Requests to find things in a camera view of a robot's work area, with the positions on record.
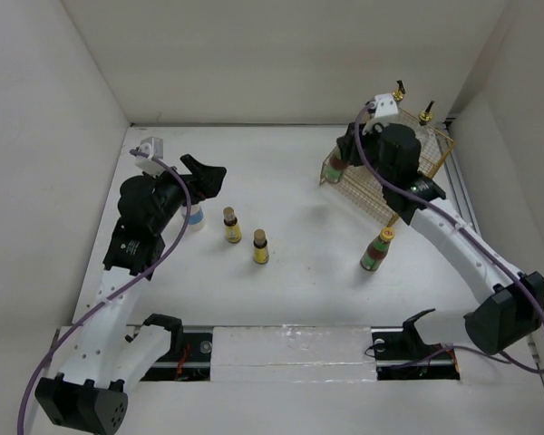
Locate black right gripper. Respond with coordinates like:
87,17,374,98
338,117,393,187

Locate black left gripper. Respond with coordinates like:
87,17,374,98
143,155,225,234

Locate red sauce bottle yellow cap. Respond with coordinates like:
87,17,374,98
325,153,347,184

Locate short glass cruet gold spout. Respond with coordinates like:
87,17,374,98
392,80,406,117

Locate tall glass cruet gold spout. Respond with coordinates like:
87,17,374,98
409,100,435,150

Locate red sauce bottle green label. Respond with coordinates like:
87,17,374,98
360,227,395,272

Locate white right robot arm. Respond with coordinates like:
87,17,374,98
336,122,544,355

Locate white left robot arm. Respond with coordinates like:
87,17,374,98
34,150,227,434

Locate white bottle blue label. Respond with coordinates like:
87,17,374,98
180,204,206,231

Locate small brown bottle yellow label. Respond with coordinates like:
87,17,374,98
223,207,242,243

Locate small brown bottle cork cap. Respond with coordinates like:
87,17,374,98
253,228,269,265

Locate gold wire basket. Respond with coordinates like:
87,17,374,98
321,101,457,227

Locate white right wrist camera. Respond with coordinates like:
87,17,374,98
362,93,399,135

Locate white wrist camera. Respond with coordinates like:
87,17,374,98
362,93,399,135
130,136,164,177

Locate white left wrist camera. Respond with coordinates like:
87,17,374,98
130,136,164,177

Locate black mounting rail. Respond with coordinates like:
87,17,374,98
49,324,463,384

